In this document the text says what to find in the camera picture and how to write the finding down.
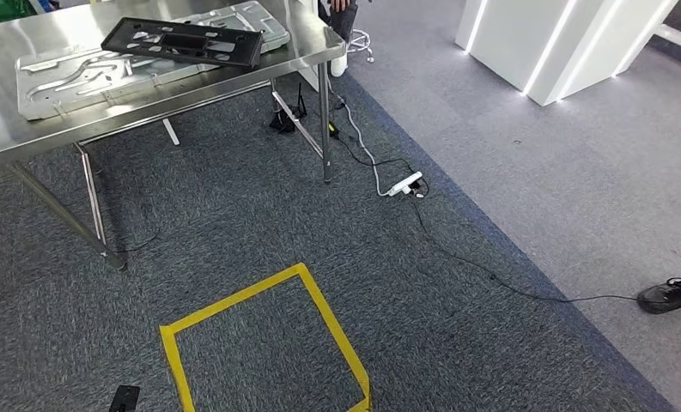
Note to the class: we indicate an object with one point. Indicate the black plastic frame part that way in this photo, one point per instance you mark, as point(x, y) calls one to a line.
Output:
point(183, 41)

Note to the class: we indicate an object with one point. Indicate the white power strip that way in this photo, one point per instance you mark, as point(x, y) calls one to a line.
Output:
point(405, 183)

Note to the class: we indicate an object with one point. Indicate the black antenna router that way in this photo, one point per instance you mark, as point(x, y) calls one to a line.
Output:
point(286, 120)

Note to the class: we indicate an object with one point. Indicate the yellow floor tape square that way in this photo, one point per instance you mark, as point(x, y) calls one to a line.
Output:
point(333, 327)

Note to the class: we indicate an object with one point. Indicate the chrome stool base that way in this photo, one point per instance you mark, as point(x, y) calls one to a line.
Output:
point(363, 45)

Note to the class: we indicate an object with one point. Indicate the person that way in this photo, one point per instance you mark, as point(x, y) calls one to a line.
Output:
point(343, 17)
point(667, 295)

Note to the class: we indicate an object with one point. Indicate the white lit display stand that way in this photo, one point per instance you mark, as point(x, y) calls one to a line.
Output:
point(505, 45)

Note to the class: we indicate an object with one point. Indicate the stamped sheet metal panel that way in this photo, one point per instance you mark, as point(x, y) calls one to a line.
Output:
point(61, 85)

